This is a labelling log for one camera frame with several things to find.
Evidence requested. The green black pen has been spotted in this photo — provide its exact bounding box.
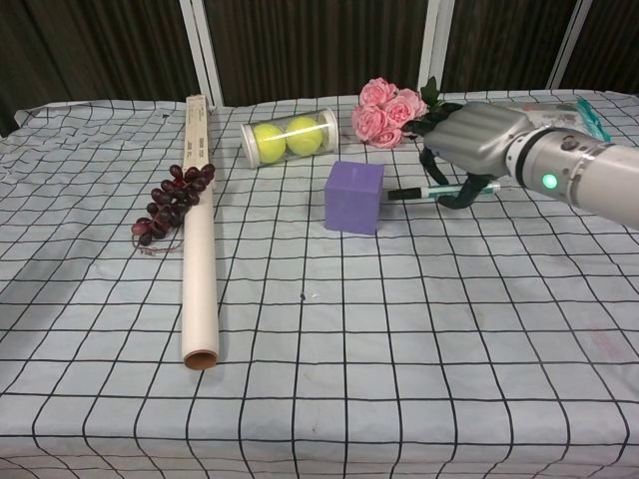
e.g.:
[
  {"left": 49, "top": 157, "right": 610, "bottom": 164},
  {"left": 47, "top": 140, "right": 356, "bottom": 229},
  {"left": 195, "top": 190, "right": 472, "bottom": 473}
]
[{"left": 387, "top": 181, "right": 502, "bottom": 204}]

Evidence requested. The pink rose bouquet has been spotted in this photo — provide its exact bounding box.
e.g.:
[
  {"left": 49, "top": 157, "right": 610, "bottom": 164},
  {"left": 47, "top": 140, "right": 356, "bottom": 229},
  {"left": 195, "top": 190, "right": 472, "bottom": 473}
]
[{"left": 350, "top": 76, "right": 463, "bottom": 150}]

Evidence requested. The dark brown curtain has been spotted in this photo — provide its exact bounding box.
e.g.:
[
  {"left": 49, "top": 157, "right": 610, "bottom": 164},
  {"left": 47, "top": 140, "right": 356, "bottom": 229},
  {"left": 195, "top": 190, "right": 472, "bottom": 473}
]
[{"left": 0, "top": 0, "right": 639, "bottom": 137}]

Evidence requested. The clear plastic ball tube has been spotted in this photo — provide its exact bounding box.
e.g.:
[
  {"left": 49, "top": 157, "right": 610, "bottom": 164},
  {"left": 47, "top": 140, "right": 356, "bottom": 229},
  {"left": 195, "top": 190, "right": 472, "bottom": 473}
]
[{"left": 240, "top": 109, "right": 339, "bottom": 168}]

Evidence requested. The white metal frame post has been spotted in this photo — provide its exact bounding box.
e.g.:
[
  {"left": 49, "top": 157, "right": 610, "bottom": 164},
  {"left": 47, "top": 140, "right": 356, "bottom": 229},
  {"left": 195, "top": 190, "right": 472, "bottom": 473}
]
[
  {"left": 178, "top": 0, "right": 225, "bottom": 108},
  {"left": 545, "top": 0, "right": 594, "bottom": 91},
  {"left": 417, "top": 0, "right": 457, "bottom": 94}
]

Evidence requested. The yellow tennis ball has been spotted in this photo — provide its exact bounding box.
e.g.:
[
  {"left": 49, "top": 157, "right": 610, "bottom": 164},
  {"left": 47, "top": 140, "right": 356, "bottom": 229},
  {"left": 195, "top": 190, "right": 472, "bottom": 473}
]
[
  {"left": 253, "top": 123, "right": 287, "bottom": 164},
  {"left": 286, "top": 117, "right": 322, "bottom": 156}
]

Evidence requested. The purple foam block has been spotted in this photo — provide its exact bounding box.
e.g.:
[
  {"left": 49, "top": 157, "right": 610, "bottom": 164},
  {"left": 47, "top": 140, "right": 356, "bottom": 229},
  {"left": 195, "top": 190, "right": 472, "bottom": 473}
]
[{"left": 323, "top": 160, "right": 385, "bottom": 236}]

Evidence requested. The long beige paper roll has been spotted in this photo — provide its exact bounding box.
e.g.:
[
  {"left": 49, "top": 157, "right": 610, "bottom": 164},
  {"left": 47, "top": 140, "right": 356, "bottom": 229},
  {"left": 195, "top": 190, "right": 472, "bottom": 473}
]
[{"left": 180, "top": 94, "right": 221, "bottom": 371}]

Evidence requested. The teal clear snack bag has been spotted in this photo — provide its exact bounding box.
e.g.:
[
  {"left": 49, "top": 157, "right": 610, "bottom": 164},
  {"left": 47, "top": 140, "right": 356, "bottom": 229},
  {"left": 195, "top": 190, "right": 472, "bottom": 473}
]
[{"left": 513, "top": 96, "right": 613, "bottom": 145}]

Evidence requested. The dark red grape bunch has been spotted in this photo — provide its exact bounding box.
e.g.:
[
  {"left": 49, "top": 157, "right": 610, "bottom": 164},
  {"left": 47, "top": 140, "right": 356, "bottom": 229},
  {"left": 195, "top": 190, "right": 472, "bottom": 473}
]
[{"left": 130, "top": 163, "right": 217, "bottom": 255}]

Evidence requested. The light blue checkered tablecloth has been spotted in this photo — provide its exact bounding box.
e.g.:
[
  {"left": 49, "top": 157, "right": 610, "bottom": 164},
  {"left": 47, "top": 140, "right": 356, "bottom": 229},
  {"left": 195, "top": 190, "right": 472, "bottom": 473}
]
[{"left": 0, "top": 89, "right": 639, "bottom": 479}]

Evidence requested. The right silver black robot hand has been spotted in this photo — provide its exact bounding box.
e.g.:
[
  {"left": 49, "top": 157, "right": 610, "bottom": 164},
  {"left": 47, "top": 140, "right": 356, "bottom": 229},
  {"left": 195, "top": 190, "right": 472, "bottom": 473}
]
[{"left": 400, "top": 101, "right": 533, "bottom": 212}]

